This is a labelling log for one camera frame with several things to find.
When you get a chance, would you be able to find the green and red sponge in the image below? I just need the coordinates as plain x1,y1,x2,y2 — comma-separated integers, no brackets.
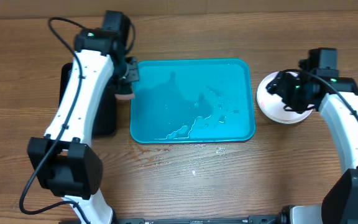
114,83,135,100

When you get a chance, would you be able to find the white round plate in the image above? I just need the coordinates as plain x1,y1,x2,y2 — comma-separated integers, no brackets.
256,72,312,124

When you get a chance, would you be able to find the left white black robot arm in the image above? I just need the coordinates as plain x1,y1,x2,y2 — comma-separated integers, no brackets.
19,24,139,223

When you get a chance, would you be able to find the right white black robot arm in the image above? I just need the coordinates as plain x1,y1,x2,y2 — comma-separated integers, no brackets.
257,68,358,223

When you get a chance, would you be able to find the black rectangular tray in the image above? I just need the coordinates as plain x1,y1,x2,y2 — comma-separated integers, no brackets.
59,63,117,138

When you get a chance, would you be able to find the teal plastic serving tray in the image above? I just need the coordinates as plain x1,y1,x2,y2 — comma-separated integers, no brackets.
130,58,256,144

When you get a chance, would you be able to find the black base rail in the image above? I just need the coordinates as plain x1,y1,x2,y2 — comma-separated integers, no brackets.
112,213,291,224

